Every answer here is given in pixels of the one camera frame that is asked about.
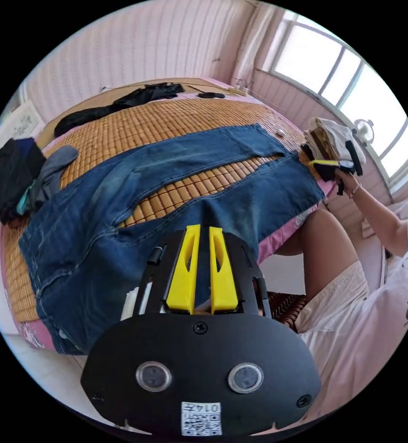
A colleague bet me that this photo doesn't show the small white fan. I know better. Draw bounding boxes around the small white fan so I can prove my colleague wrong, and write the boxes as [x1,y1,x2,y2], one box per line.
[354,118,376,142]

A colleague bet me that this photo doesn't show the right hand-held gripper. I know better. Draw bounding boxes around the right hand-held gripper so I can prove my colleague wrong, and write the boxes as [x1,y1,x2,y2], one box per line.
[308,159,357,183]

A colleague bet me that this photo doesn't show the pile of dark clothes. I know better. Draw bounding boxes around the pile of dark clothes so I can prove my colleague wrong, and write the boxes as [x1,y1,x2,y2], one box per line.
[0,137,47,226]

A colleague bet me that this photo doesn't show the person's right forearm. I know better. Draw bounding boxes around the person's right forearm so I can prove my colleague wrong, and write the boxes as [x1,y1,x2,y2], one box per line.
[349,183,408,257]

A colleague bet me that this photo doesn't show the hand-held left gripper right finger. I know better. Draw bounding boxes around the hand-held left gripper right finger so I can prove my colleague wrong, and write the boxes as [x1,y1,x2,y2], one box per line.
[209,226,239,315]

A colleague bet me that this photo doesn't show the grey garment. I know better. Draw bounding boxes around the grey garment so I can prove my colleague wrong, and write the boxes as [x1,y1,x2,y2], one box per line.
[16,145,80,216]

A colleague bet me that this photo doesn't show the brown patterned cushion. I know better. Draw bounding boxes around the brown patterned cushion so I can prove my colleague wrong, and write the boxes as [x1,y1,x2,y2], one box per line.
[267,292,307,334]

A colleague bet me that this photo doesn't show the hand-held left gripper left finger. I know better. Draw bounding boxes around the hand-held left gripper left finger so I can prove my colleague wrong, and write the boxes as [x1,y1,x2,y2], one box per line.
[166,224,201,315]

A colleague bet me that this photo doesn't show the pile of light folded clothes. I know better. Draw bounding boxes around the pile of light folded clothes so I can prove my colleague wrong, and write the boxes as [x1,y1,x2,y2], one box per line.
[303,117,367,168]

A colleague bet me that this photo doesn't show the pink curtain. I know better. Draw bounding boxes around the pink curtain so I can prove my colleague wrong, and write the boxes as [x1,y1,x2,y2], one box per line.
[231,2,284,89]

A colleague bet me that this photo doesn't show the dark blue jeans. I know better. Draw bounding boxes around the dark blue jeans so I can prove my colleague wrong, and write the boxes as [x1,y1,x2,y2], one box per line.
[18,123,326,356]

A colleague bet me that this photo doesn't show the person's right hand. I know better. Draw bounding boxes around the person's right hand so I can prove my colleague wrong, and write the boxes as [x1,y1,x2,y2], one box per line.
[335,171,362,198]

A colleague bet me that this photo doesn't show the window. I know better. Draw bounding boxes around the window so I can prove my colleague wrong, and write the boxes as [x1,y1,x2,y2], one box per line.
[261,9,408,195]

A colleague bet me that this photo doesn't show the black garment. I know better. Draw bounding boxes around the black garment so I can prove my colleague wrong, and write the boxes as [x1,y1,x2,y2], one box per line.
[53,83,186,138]

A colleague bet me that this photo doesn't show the person's body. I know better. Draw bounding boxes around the person's body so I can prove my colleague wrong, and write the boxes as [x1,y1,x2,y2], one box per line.
[272,202,408,418]

